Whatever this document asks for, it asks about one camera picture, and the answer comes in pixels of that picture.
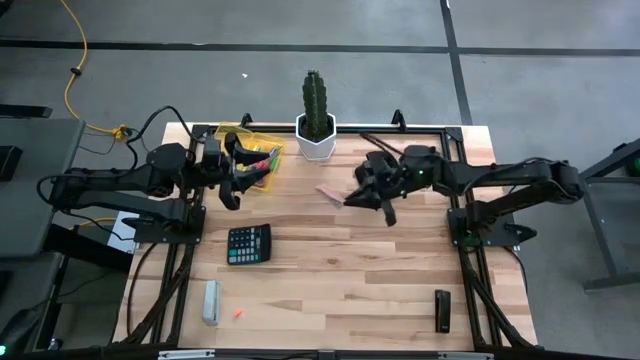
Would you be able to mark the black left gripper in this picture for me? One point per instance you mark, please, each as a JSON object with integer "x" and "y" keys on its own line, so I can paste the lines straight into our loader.
{"x": 220, "y": 165}

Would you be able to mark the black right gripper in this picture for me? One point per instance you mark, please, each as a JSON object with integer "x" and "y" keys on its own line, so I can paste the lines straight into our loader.
{"x": 397, "y": 185}

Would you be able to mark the yellow transparent pencil pouch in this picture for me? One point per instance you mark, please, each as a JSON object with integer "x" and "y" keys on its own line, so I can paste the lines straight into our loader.
{"x": 265, "y": 145}

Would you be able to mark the salmon orange eraser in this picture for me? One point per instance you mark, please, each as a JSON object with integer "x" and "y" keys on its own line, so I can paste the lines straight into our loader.
{"x": 330, "y": 195}

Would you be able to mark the black stapler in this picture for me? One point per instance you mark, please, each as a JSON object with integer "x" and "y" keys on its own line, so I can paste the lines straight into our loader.
{"x": 442, "y": 311}

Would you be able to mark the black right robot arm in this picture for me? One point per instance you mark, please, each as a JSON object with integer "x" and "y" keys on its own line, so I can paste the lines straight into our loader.
{"x": 500, "y": 175}

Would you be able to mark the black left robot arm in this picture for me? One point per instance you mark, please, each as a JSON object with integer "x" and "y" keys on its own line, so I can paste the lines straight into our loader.
{"x": 125, "y": 180}

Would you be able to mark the black hole punch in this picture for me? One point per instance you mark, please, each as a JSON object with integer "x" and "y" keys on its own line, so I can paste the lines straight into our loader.
{"x": 375, "y": 165}

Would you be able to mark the white hexagonal plant pot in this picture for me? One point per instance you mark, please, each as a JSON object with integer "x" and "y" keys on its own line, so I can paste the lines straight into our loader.
{"x": 316, "y": 150}

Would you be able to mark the green cactus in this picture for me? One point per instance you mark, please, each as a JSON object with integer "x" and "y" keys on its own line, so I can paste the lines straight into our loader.
{"x": 315, "y": 105}

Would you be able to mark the grey eraser block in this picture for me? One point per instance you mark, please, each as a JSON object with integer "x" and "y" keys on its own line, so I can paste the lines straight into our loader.
{"x": 211, "y": 302}

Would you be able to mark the white box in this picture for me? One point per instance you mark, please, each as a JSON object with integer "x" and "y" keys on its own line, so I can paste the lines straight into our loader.
{"x": 122, "y": 235}

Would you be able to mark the small orange cap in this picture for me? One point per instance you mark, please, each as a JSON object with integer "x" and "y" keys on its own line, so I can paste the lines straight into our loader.
{"x": 237, "y": 314}

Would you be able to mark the grey desk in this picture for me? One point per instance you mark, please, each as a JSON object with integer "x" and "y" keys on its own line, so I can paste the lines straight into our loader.
{"x": 35, "y": 200}

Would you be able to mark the dark metal side table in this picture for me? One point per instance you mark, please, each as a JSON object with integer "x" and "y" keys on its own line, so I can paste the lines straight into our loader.
{"x": 600, "y": 220}

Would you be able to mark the black box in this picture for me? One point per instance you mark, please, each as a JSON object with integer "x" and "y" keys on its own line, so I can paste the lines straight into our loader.
{"x": 9, "y": 162}

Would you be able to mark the black aluminium table frame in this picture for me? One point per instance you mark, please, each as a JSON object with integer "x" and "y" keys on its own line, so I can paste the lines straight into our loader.
{"x": 350, "y": 129}

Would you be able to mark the silver metal bracket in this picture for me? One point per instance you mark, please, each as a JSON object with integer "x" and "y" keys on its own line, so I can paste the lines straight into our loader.
{"x": 465, "y": 356}
{"x": 185, "y": 355}

